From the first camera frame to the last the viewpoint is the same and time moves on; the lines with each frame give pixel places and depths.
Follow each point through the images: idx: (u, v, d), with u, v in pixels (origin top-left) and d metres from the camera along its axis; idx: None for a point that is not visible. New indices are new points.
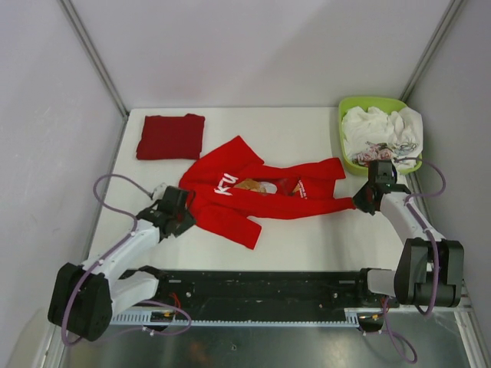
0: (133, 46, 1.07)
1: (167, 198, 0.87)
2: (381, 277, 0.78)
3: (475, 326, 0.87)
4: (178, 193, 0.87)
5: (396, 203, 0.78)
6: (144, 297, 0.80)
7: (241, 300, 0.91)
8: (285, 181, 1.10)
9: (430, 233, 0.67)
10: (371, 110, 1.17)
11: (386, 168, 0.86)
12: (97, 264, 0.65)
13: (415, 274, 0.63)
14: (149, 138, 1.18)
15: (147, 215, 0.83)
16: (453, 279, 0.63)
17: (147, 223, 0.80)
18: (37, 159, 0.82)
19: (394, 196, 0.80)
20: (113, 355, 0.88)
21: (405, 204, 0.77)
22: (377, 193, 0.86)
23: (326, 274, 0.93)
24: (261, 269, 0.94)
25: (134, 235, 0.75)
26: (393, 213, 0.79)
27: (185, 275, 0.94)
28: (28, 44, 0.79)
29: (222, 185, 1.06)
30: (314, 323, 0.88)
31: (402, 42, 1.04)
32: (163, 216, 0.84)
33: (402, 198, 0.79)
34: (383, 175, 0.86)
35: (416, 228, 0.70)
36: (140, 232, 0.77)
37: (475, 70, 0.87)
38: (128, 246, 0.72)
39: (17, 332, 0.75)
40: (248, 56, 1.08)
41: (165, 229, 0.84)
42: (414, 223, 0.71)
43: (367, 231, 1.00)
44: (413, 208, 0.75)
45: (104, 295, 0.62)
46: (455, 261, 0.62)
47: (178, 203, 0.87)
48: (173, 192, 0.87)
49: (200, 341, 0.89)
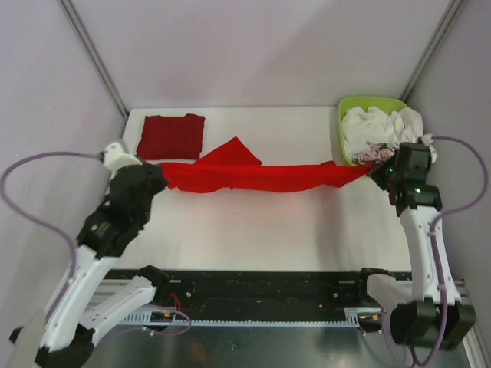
0: (133, 46, 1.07)
1: (110, 199, 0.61)
2: (378, 287, 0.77)
3: (475, 326, 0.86)
4: (123, 192, 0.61)
5: (418, 227, 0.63)
6: (140, 303, 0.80)
7: (240, 300, 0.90)
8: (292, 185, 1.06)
9: (446, 294, 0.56)
10: (371, 111, 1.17)
11: (420, 159, 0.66)
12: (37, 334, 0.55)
13: (413, 330, 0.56)
14: (149, 138, 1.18)
15: (88, 236, 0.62)
16: (453, 336, 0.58)
17: (89, 254, 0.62)
18: (37, 159, 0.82)
19: (420, 215, 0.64)
20: (113, 355, 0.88)
21: (430, 232, 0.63)
22: (402, 193, 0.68)
23: (327, 274, 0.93)
24: (261, 269, 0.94)
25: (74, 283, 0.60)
26: (410, 235, 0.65)
27: (185, 275, 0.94)
28: (29, 43, 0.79)
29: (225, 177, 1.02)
30: (320, 323, 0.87)
31: (402, 42, 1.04)
32: (109, 234, 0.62)
33: (429, 221, 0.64)
34: (414, 169, 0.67)
35: (430, 280, 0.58)
36: (81, 274, 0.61)
37: (475, 70, 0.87)
38: (69, 298, 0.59)
39: (17, 333, 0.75)
40: (248, 56, 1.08)
41: (114, 244, 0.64)
42: (430, 271, 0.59)
43: (367, 233, 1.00)
44: (434, 244, 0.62)
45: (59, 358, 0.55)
46: (462, 327, 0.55)
47: (127, 205, 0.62)
48: (115, 192, 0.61)
49: (199, 340, 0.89)
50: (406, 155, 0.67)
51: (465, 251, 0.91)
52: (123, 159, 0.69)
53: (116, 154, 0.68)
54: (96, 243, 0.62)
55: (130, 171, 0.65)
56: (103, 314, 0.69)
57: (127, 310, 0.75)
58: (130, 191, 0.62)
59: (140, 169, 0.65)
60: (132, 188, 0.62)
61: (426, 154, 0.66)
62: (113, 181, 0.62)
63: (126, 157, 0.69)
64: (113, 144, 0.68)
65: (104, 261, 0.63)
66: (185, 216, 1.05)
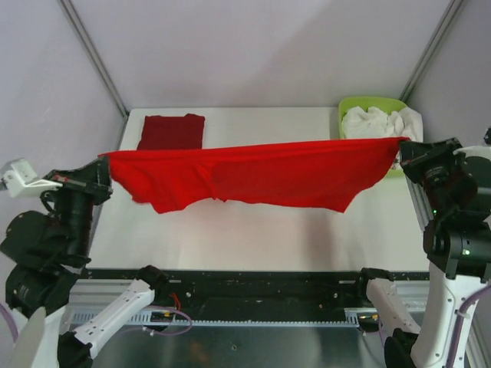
0: (133, 46, 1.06)
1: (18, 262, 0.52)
2: (378, 297, 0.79)
3: (475, 326, 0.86)
4: (20, 255, 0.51)
5: (446, 301, 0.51)
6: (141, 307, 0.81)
7: (241, 300, 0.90)
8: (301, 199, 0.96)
9: None
10: (371, 111, 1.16)
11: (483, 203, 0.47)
12: None
13: None
14: (149, 139, 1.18)
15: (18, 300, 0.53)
16: None
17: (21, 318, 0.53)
18: (36, 159, 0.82)
19: (456, 286, 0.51)
20: (113, 355, 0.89)
21: (456, 313, 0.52)
22: (445, 241, 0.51)
23: (327, 275, 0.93)
24: (261, 270, 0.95)
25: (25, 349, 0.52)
26: (433, 297, 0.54)
27: (184, 275, 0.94)
28: (29, 43, 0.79)
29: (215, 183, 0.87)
30: (313, 323, 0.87)
31: (402, 42, 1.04)
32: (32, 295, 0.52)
33: (468, 294, 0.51)
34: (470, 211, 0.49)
35: (438, 358, 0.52)
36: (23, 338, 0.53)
37: (475, 70, 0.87)
38: None
39: None
40: (248, 55, 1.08)
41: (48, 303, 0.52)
42: (439, 351, 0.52)
43: (367, 234, 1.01)
44: (459, 324, 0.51)
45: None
46: None
47: (37, 264, 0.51)
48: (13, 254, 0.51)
49: (199, 341, 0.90)
50: (466, 190, 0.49)
51: None
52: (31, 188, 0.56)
53: (17, 186, 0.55)
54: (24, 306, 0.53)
55: (21, 221, 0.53)
56: (101, 326, 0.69)
57: (126, 316, 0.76)
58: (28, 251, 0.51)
59: (34, 218, 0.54)
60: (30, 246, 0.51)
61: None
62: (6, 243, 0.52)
63: (34, 185, 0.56)
64: (8, 172, 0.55)
65: (51, 317, 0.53)
66: (185, 217, 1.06)
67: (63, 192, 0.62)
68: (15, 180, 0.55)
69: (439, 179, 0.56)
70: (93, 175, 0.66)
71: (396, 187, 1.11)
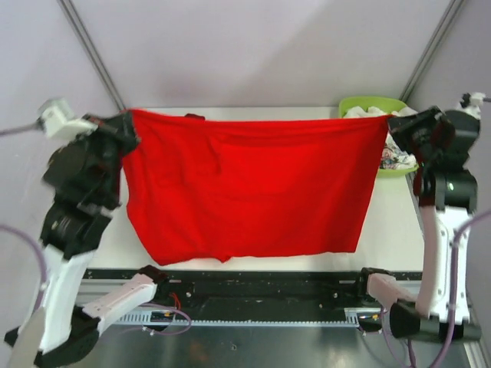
0: (132, 47, 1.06)
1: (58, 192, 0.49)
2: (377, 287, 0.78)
3: None
4: (62, 185, 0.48)
5: (440, 234, 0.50)
6: (143, 300, 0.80)
7: (241, 300, 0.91)
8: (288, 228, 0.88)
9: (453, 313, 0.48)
10: (371, 110, 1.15)
11: (462, 143, 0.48)
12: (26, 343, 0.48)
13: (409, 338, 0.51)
14: None
15: (51, 235, 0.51)
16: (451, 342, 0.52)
17: (56, 254, 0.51)
18: (36, 159, 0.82)
19: (446, 218, 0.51)
20: (113, 355, 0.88)
21: (451, 245, 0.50)
22: (430, 184, 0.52)
23: (326, 275, 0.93)
24: (261, 270, 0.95)
25: (47, 287, 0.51)
26: (427, 238, 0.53)
27: (186, 275, 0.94)
28: (29, 44, 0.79)
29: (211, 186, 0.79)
30: (317, 323, 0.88)
31: (401, 43, 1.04)
32: (71, 228, 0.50)
33: (456, 226, 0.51)
34: (451, 154, 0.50)
35: (441, 297, 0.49)
36: (54, 277, 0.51)
37: (474, 70, 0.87)
38: (47, 306, 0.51)
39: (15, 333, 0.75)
40: (248, 56, 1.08)
41: (84, 238, 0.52)
42: (442, 287, 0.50)
43: (368, 234, 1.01)
44: (456, 255, 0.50)
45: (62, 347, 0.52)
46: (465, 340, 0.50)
47: (78, 198, 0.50)
48: (55, 184, 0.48)
49: (200, 341, 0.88)
50: (445, 138, 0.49)
51: None
52: (72, 128, 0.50)
53: (57, 124, 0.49)
54: (60, 241, 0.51)
55: (63, 155, 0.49)
56: (109, 306, 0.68)
57: (131, 303, 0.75)
58: (72, 181, 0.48)
59: (77, 147, 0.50)
60: (76, 177, 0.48)
61: (474, 138, 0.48)
62: (47, 173, 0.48)
63: (73, 124, 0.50)
64: (49, 109, 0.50)
65: (75, 260, 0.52)
66: None
67: (97, 136, 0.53)
68: (55, 117, 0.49)
69: (425, 137, 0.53)
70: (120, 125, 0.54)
71: (396, 186, 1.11)
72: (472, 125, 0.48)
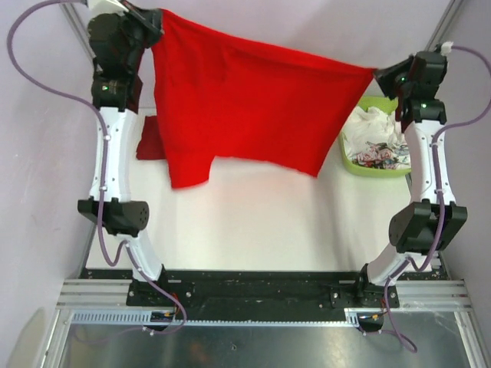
0: None
1: (102, 57, 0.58)
2: (378, 263, 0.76)
3: (475, 326, 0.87)
4: (104, 44, 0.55)
5: (421, 139, 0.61)
6: (148, 271, 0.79)
7: (241, 301, 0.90)
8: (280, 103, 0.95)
9: (441, 195, 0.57)
10: (371, 110, 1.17)
11: (433, 74, 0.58)
12: (103, 191, 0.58)
13: (410, 230, 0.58)
14: (149, 139, 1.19)
15: (103, 98, 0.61)
16: (445, 236, 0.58)
17: (112, 110, 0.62)
18: (37, 158, 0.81)
19: (423, 128, 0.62)
20: (113, 355, 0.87)
21: (432, 144, 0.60)
22: (408, 110, 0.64)
23: (325, 275, 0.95)
24: (261, 271, 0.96)
25: (112, 137, 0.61)
26: (413, 149, 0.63)
27: (184, 275, 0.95)
28: (31, 44, 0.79)
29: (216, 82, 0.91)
30: (315, 323, 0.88)
31: (401, 43, 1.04)
32: (120, 89, 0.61)
33: (433, 132, 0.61)
34: (426, 84, 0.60)
35: (429, 185, 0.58)
36: (114, 129, 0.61)
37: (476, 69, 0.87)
38: (114, 153, 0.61)
39: (16, 333, 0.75)
40: None
41: (131, 97, 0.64)
42: (429, 177, 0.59)
43: (367, 233, 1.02)
44: (436, 152, 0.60)
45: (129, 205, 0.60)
46: (453, 226, 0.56)
47: (117, 54, 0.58)
48: (100, 50, 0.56)
49: (199, 341, 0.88)
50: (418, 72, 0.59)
51: (464, 251, 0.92)
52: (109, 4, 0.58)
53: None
54: (112, 101, 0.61)
55: (97, 21, 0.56)
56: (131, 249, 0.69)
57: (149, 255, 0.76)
58: (114, 43, 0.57)
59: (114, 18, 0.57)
60: (113, 35, 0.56)
61: (443, 69, 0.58)
62: (90, 38, 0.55)
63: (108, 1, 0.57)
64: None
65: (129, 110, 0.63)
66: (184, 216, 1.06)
67: (128, 19, 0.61)
68: None
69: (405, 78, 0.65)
70: (149, 18, 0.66)
71: (396, 187, 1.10)
72: (440, 58, 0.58)
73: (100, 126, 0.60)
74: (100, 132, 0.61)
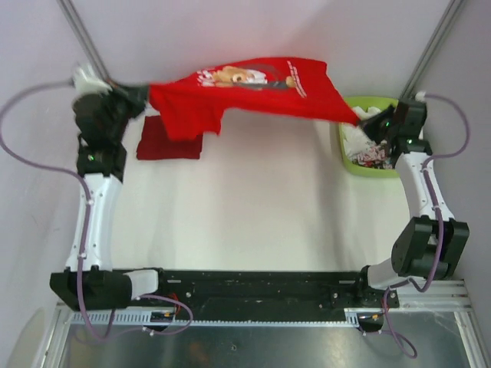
0: (133, 46, 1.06)
1: (85, 132, 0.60)
2: (379, 269, 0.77)
3: (475, 326, 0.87)
4: (90, 122, 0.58)
5: (412, 167, 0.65)
6: (149, 289, 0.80)
7: (240, 300, 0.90)
8: (274, 68, 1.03)
9: (439, 211, 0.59)
10: (371, 111, 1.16)
11: (416, 116, 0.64)
12: (81, 259, 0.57)
13: (411, 249, 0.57)
14: (150, 139, 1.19)
15: (89, 169, 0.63)
16: (450, 257, 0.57)
17: (97, 176, 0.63)
18: (36, 159, 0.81)
19: (412, 158, 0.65)
20: (112, 356, 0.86)
21: (422, 170, 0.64)
22: (396, 146, 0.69)
23: (326, 275, 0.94)
24: (261, 270, 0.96)
25: (94, 201, 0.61)
26: (405, 179, 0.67)
27: (184, 275, 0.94)
28: (31, 44, 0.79)
29: (206, 77, 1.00)
30: (315, 323, 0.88)
31: (401, 43, 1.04)
32: (103, 159, 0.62)
33: (421, 161, 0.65)
34: (409, 125, 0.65)
35: (426, 203, 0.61)
36: (98, 195, 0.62)
37: (475, 68, 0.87)
38: (96, 219, 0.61)
39: (15, 333, 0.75)
40: (249, 55, 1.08)
41: (116, 166, 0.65)
42: (424, 196, 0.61)
43: (368, 234, 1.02)
44: (430, 176, 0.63)
45: (112, 283, 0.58)
46: (457, 244, 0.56)
47: (103, 130, 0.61)
48: (85, 127, 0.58)
49: (199, 341, 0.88)
50: (403, 113, 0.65)
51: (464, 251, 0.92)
52: (93, 84, 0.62)
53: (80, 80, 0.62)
54: (97, 170, 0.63)
55: (84, 101, 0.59)
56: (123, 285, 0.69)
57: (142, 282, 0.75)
58: (97, 117, 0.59)
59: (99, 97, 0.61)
60: (97, 112, 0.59)
61: (423, 112, 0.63)
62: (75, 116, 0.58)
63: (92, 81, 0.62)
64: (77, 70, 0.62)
65: (113, 179, 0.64)
66: (184, 217, 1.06)
67: (114, 96, 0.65)
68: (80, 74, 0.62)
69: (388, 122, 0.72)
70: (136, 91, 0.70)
71: (397, 186, 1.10)
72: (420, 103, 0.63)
73: (83, 192, 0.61)
74: (84, 198, 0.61)
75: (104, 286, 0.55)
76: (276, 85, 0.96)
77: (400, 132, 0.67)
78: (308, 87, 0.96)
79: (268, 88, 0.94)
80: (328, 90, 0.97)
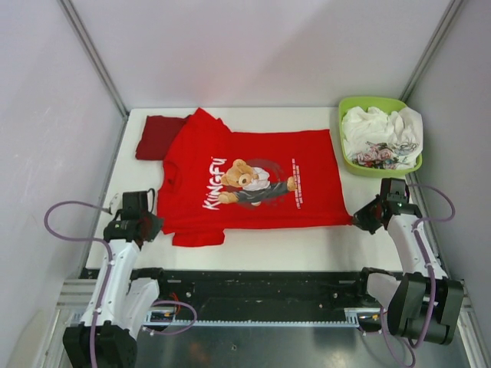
0: (133, 44, 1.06)
1: (127, 205, 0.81)
2: (381, 279, 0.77)
3: (475, 326, 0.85)
4: (136, 195, 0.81)
5: (402, 227, 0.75)
6: (153, 298, 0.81)
7: (240, 300, 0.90)
8: (278, 166, 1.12)
9: (432, 269, 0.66)
10: (371, 111, 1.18)
11: (399, 186, 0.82)
12: (97, 314, 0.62)
13: (405, 308, 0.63)
14: (149, 139, 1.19)
15: (114, 231, 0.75)
16: (446, 319, 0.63)
17: (120, 241, 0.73)
18: (37, 158, 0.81)
19: (403, 219, 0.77)
20: None
21: (413, 229, 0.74)
22: (387, 208, 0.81)
23: (326, 274, 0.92)
24: (261, 269, 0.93)
25: (116, 263, 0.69)
26: (397, 238, 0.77)
27: (184, 275, 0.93)
28: (29, 43, 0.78)
29: (215, 178, 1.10)
30: (311, 323, 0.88)
31: (402, 42, 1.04)
32: (131, 225, 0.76)
33: (411, 221, 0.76)
34: (395, 193, 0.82)
35: (418, 261, 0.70)
36: (120, 256, 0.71)
37: (475, 69, 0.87)
38: (115, 280, 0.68)
39: (16, 333, 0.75)
40: (248, 55, 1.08)
41: (139, 234, 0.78)
42: (416, 254, 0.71)
43: (368, 236, 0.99)
44: (420, 236, 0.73)
45: (121, 339, 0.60)
46: (452, 303, 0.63)
47: (136, 202, 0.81)
48: (131, 198, 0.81)
49: (199, 341, 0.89)
50: (387, 186, 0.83)
51: (464, 252, 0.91)
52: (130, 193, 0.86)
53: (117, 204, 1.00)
54: (121, 234, 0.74)
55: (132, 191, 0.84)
56: (128, 315, 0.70)
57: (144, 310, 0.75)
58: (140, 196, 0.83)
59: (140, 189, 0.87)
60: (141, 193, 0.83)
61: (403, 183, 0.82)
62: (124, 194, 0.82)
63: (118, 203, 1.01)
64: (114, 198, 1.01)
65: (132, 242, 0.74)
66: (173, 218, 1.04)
67: None
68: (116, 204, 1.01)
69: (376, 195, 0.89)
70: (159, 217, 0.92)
71: None
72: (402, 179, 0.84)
73: (107, 254, 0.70)
74: (107, 260, 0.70)
75: (112, 341, 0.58)
76: (277, 190, 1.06)
77: (389, 199, 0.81)
78: (307, 192, 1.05)
79: (265, 202, 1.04)
80: (330, 190, 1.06)
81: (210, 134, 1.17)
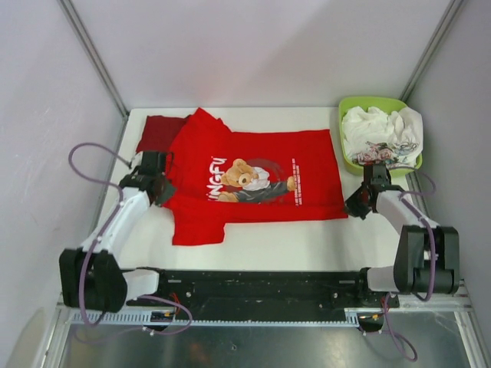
0: (133, 44, 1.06)
1: (146, 162, 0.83)
2: (380, 274, 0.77)
3: (475, 327, 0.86)
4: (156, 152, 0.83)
5: (390, 199, 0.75)
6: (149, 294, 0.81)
7: (240, 300, 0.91)
8: (278, 166, 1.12)
9: (426, 220, 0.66)
10: (371, 111, 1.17)
11: (380, 170, 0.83)
12: (96, 241, 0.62)
13: (410, 257, 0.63)
14: (149, 139, 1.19)
15: (130, 181, 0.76)
16: (449, 263, 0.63)
17: (133, 189, 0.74)
18: (36, 157, 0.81)
19: (390, 194, 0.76)
20: (113, 356, 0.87)
21: (400, 198, 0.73)
22: (373, 193, 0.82)
23: (326, 274, 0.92)
24: (261, 269, 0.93)
25: (124, 205, 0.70)
26: (390, 210, 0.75)
27: (184, 275, 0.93)
28: (30, 44, 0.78)
29: (215, 178, 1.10)
30: (315, 323, 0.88)
31: (402, 42, 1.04)
32: (146, 180, 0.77)
33: (397, 194, 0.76)
34: (378, 177, 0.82)
35: (410, 217, 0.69)
36: (129, 200, 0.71)
37: (475, 68, 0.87)
38: (120, 218, 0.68)
39: (16, 333, 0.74)
40: (249, 55, 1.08)
41: (151, 192, 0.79)
42: (407, 213, 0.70)
43: (367, 236, 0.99)
44: (408, 202, 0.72)
45: (114, 271, 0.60)
46: (451, 248, 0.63)
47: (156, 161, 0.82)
48: (151, 155, 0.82)
49: (199, 341, 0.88)
50: (369, 170, 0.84)
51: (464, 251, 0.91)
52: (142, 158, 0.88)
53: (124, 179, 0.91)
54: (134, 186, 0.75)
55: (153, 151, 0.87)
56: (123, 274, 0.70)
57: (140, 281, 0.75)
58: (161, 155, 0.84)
59: None
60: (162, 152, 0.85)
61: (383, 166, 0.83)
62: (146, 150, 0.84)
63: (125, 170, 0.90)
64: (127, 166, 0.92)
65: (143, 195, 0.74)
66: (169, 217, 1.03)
67: None
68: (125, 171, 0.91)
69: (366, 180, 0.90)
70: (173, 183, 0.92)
71: None
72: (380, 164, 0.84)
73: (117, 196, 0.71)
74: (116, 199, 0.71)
75: (104, 269, 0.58)
76: (276, 190, 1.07)
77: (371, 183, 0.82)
78: (306, 191, 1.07)
79: (265, 202, 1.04)
80: (325, 186, 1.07)
81: (209, 133, 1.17)
